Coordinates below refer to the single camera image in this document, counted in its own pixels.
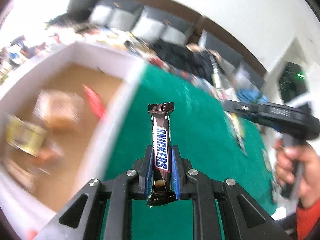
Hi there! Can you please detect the snickers bar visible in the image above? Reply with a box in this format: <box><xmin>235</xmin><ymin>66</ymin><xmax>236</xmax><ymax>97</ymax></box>
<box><xmin>147</xmin><ymin>102</ymin><xmax>176</xmax><ymax>207</ymax></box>

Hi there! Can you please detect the far left grey pillow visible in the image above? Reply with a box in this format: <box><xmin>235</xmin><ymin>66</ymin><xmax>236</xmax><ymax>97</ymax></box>
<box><xmin>88</xmin><ymin>0</ymin><xmax>144</xmax><ymax>31</ymax></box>

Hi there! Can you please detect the red sleeve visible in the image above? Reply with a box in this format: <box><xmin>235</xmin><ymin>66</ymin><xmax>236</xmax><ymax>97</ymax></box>
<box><xmin>296</xmin><ymin>199</ymin><xmax>319</xmax><ymax>239</ymax></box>

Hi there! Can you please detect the green satin bedspread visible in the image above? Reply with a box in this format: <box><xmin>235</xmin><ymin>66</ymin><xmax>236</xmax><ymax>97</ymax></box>
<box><xmin>100</xmin><ymin>63</ymin><xmax>277</xmax><ymax>240</ymax></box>

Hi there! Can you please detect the person's right hand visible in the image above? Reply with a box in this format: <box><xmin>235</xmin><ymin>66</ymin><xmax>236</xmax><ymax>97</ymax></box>
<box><xmin>274</xmin><ymin>139</ymin><xmax>319</xmax><ymax>208</ymax></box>

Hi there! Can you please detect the yellow brown snack packet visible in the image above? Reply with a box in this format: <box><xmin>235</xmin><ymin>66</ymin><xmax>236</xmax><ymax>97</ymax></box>
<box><xmin>5</xmin><ymin>115</ymin><xmax>47</xmax><ymax>157</ymax></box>

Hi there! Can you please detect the blue cloth pile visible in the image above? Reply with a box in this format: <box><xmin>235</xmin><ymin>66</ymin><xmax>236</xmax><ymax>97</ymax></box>
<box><xmin>236</xmin><ymin>89</ymin><xmax>268</xmax><ymax>103</ymax></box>

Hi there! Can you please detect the clear biscuit pack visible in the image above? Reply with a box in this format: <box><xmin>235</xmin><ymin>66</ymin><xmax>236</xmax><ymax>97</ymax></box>
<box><xmin>34</xmin><ymin>89</ymin><xmax>84</xmax><ymax>132</ymax></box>

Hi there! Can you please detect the red snack packet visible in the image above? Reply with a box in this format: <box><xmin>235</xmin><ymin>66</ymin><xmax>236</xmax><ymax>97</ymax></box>
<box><xmin>82</xmin><ymin>85</ymin><xmax>105</xmax><ymax>119</ymax></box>

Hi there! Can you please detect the long black-tipped snack pack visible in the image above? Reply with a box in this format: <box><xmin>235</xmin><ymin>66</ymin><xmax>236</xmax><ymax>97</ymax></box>
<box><xmin>226</xmin><ymin>112</ymin><xmax>247</xmax><ymax>156</ymax></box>

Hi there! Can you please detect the grey pillow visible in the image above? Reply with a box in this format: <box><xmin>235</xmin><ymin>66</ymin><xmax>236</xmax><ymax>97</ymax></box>
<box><xmin>131</xmin><ymin>6</ymin><xmax>195</xmax><ymax>46</ymax></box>
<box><xmin>88</xmin><ymin>0</ymin><xmax>144</xmax><ymax>31</ymax></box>

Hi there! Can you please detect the brown headboard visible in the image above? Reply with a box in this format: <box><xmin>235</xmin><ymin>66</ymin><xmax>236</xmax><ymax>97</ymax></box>
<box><xmin>102</xmin><ymin>0</ymin><xmax>267</xmax><ymax>78</ymax></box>

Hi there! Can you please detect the white storage box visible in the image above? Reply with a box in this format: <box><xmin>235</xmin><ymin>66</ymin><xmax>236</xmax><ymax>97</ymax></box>
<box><xmin>1</xmin><ymin>42</ymin><xmax>146</xmax><ymax>239</ymax></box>

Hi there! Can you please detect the black puffer jacket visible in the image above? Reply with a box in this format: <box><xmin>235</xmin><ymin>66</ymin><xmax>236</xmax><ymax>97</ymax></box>
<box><xmin>150</xmin><ymin>40</ymin><xmax>219</xmax><ymax>85</ymax></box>

